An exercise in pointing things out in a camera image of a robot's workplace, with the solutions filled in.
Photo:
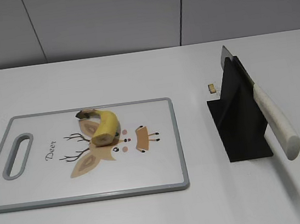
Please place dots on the white deer cutting board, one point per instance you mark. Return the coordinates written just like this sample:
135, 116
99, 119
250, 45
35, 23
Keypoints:
48, 159

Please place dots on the black knife stand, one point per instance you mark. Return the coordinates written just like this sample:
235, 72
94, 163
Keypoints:
238, 119

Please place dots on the white handled kitchen knife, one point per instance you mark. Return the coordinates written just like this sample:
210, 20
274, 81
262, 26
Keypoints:
285, 133

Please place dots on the small yellow banana bit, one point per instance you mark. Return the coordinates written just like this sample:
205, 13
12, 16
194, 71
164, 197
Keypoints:
212, 88

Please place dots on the yellow banana stem half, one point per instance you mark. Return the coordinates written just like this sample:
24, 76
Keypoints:
107, 129

